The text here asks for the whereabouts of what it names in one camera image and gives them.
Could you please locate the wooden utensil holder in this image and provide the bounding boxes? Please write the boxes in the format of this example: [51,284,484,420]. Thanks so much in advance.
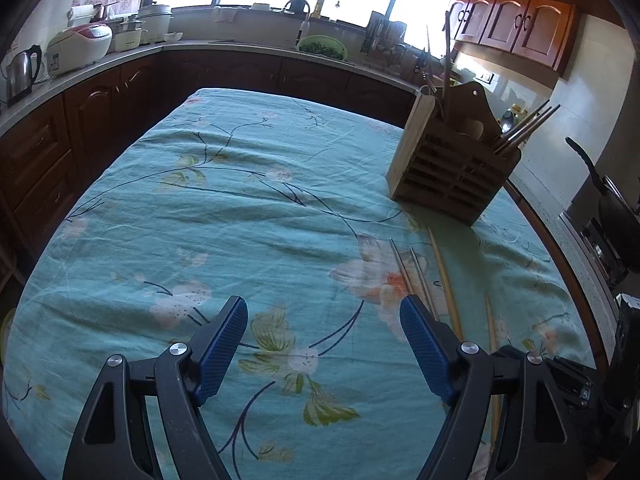
[386,81,521,226]

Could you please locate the white steamer pot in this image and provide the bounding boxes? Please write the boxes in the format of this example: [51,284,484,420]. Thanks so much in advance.
[106,15,143,53]

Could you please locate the green colander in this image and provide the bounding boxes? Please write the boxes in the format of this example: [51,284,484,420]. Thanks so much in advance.
[297,35,348,61]

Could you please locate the steel chopstick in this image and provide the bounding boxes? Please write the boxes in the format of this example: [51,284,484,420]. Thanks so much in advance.
[390,238,415,295]
[409,247,439,321]
[494,100,561,157]

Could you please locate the brown wooden chopstick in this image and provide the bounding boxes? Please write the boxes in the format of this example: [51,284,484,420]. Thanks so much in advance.
[442,10,451,122]

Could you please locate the kitchen faucet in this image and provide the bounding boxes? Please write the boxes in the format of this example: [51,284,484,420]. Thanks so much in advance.
[282,0,311,49]

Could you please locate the dish rack with utensils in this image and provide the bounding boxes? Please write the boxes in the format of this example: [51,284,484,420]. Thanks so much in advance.
[360,11,425,67]

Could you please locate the white rice cooker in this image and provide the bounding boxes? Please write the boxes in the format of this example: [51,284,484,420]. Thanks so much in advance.
[46,23,113,77]

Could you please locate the teal floral tablecloth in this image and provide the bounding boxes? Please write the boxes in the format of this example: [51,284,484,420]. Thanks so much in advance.
[2,89,593,479]

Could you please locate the black wok with lid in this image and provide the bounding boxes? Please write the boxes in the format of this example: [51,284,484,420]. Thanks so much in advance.
[565,136,639,273]

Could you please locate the upper wooden cabinets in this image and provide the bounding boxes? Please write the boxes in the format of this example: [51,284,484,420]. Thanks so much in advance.
[451,0,613,75]

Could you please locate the electric kettle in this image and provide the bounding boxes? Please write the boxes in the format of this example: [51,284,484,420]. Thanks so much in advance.
[6,44,42,106]

